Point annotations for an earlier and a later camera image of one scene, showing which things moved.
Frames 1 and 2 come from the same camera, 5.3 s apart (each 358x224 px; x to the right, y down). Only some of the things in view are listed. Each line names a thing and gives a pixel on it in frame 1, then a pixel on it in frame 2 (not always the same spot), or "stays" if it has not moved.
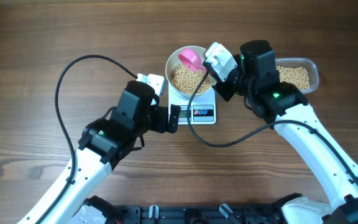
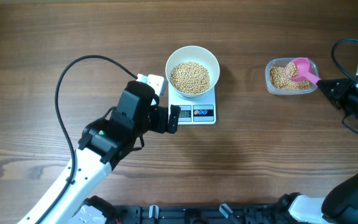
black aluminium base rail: [266, 213] stays
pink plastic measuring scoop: [192, 59] → [303, 74]
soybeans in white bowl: [188, 81] stays
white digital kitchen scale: [202, 111] stays
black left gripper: [161, 126] stays
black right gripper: [223, 91] → [340, 95]
